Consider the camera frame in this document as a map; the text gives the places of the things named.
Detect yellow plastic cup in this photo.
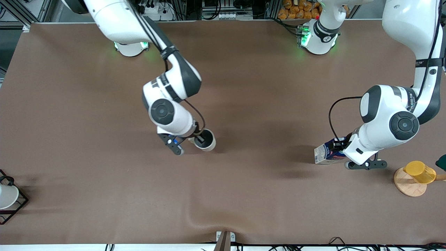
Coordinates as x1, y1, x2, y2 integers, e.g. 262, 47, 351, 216
403, 160, 437, 184

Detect bag of orange snacks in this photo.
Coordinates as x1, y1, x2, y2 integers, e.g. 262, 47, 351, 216
277, 0, 349, 20

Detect white cup in rack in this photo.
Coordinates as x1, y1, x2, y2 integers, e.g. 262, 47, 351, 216
0, 184, 20, 210

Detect brown table cloth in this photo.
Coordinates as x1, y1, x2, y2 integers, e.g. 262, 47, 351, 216
0, 19, 446, 245

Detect blue milk carton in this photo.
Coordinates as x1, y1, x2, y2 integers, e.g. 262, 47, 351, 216
314, 138, 348, 165

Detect black wire rack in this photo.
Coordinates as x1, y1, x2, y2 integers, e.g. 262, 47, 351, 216
0, 169, 29, 225

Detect white power strip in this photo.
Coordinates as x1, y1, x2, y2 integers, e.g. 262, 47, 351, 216
138, 2, 175, 21

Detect grey table clamp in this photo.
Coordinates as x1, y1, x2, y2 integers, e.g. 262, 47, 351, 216
213, 230, 236, 251

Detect white socket bar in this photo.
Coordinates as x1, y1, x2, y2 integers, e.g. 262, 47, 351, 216
202, 10, 254, 21

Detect beige mug with grey inside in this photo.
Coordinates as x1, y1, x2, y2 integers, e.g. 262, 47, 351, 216
187, 128, 217, 152

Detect round wooden board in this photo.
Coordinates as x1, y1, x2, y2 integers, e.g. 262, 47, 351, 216
393, 167, 428, 198

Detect aluminium frame profile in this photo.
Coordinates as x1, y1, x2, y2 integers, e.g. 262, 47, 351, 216
0, 0, 53, 32

